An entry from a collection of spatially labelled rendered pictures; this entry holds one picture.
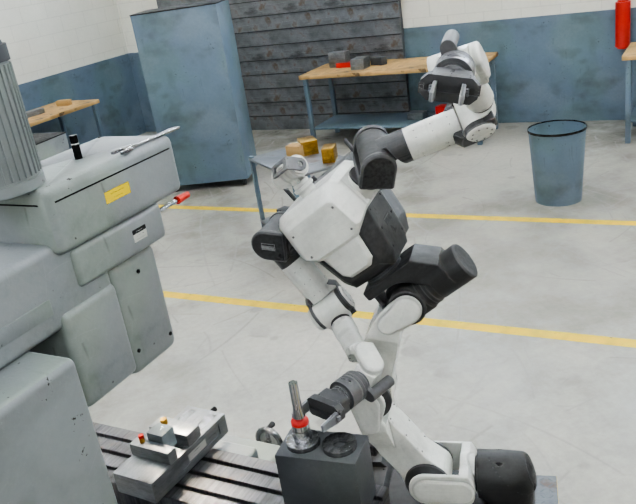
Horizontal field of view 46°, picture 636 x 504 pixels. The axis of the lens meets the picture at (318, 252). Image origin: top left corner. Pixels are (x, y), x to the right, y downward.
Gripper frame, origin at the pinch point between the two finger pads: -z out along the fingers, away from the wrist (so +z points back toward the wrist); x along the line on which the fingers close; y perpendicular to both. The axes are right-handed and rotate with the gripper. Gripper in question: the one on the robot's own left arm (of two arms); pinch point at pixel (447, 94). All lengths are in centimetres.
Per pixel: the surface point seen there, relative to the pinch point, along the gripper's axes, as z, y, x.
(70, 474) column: -47, -78, 67
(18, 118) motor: -13, -12, 90
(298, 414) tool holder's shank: -9, -85, 26
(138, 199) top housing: 9, -40, 74
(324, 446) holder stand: -11, -92, 18
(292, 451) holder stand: -12, -94, 26
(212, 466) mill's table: 1, -121, 54
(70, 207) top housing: -12, -33, 81
